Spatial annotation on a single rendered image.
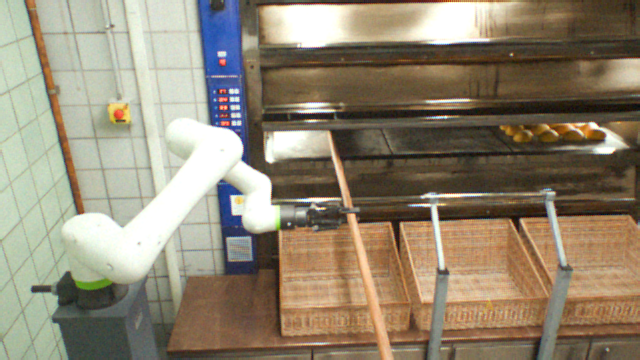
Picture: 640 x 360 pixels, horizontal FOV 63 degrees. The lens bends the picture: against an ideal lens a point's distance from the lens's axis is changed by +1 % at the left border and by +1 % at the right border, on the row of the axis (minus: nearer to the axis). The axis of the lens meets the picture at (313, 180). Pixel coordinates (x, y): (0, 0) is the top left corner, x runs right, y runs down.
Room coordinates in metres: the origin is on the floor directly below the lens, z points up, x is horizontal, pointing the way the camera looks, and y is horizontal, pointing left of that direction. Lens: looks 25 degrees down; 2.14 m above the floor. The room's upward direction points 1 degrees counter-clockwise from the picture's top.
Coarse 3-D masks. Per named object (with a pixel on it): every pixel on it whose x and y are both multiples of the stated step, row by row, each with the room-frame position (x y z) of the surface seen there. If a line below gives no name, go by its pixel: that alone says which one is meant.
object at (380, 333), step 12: (336, 144) 2.38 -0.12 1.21; (336, 156) 2.21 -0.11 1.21; (336, 168) 2.10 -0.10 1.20; (348, 204) 1.75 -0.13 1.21; (348, 216) 1.66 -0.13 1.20; (360, 240) 1.49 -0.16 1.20; (360, 252) 1.42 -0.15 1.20; (360, 264) 1.36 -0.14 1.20; (372, 288) 1.23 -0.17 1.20; (372, 300) 1.18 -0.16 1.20; (372, 312) 1.13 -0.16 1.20; (372, 324) 1.10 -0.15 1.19; (384, 336) 1.03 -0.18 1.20; (384, 348) 0.99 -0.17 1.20
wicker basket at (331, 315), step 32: (384, 224) 2.21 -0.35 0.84; (288, 256) 2.15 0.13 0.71; (320, 256) 2.15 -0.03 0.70; (352, 256) 2.16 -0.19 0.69; (384, 256) 2.17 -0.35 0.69; (288, 288) 2.04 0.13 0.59; (320, 288) 2.04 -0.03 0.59; (352, 288) 2.04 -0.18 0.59; (384, 288) 2.04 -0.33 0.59; (288, 320) 1.72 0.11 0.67; (320, 320) 1.73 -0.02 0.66; (352, 320) 1.81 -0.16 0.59; (384, 320) 1.81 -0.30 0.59
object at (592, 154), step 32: (288, 160) 2.24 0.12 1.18; (320, 160) 2.24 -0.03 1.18; (352, 160) 2.24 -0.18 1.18; (384, 160) 2.24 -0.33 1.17; (416, 160) 2.25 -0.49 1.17; (448, 160) 2.25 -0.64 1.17; (480, 160) 2.26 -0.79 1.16; (512, 160) 2.26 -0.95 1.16; (544, 160) 2.27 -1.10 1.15; (576, 160) 2.27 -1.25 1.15
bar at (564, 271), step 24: (480, 192) 1.89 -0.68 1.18; (504, 192) 1.89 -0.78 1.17; (528, 192) 1.89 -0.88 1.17; (552, 192) 1.89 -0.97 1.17; (432, 216) 1.83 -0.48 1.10; (552, 216) 1.83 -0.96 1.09; (432, 312) 1.67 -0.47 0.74; (552, 312) 1.67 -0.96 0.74; (432, 336) 1.65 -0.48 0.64; (552, 336) 1.66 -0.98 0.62
